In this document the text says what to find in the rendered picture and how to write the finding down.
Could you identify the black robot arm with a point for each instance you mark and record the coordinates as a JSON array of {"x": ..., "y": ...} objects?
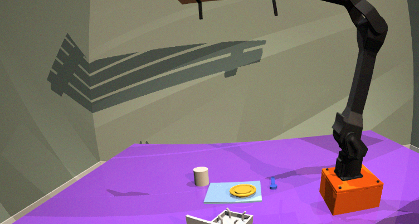
[{"x": 348, "y": 125}]

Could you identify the light blue flat mat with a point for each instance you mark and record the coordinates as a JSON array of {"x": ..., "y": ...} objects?
[{"x": 219, "y": 193}]

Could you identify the tan cylinder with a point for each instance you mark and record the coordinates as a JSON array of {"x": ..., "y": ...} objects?
[{"x": 201, "y": 176}]

